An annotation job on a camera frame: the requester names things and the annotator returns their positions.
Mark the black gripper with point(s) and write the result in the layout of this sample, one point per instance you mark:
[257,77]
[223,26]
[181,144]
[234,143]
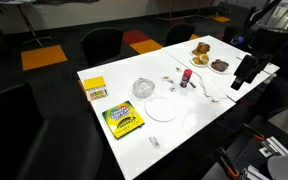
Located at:
[245,66]

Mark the red bottle with label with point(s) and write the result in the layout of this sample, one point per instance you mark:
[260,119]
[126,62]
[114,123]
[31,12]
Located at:
[185,78]

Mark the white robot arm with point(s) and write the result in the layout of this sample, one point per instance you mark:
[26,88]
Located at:
[285,166]

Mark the white plate under dark bread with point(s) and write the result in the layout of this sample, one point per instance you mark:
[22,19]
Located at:
[214,71]

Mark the white plate under stacked breads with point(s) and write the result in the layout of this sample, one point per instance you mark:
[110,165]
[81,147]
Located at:
[208,53]

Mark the white plate under light breads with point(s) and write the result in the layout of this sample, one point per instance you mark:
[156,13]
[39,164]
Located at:
[194,65]

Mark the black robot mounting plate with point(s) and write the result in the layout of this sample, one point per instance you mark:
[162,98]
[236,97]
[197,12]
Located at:
[247,153]

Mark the empty white plate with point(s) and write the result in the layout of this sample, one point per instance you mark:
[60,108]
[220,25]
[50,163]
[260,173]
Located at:
[160,109]

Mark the dark chocolate crossed bread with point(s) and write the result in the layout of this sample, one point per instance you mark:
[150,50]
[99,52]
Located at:
[220,65]

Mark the small candy wrapper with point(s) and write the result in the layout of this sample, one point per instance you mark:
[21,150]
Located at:
[167,79]
[214,100]
[178,69]
[173,89]

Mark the light shell bread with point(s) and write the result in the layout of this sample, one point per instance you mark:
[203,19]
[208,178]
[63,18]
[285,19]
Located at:
[204,58]

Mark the black marker pen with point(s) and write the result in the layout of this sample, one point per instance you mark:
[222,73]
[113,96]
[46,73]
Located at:
[192,85]

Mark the small light bread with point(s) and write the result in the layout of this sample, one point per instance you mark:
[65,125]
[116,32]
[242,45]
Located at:
[196,61]

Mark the brown crossed bread bun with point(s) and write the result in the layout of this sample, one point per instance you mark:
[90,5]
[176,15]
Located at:
[204,47]

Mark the golden bread bun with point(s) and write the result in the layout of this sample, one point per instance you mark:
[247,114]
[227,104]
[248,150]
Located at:
[196,52]

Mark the clear glass bowl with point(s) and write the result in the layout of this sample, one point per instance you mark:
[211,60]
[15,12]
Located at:
[143,88]

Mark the green yellow crayon box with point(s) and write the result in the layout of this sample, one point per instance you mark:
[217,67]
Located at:
[123,119]

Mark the yellow marker box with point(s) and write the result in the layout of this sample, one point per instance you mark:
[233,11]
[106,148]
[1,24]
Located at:
[95,87]

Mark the large black office chair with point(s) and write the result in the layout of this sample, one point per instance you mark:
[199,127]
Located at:
[34,140]

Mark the small white side table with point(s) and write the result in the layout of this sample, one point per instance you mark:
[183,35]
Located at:
[29,23]

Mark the silver metal bracket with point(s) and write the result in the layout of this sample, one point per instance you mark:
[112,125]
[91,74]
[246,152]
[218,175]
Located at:
[274,146]
[254,173]

